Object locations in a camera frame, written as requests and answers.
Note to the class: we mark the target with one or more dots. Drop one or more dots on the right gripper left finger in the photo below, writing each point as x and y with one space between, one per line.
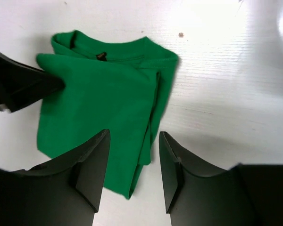
64 191

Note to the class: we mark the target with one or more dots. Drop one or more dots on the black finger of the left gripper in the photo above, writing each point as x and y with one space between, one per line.
22 85

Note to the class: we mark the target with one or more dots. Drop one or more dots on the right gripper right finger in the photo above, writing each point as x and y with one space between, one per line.
198 193

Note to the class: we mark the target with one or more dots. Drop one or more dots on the green t shirt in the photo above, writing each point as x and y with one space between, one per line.
122 87

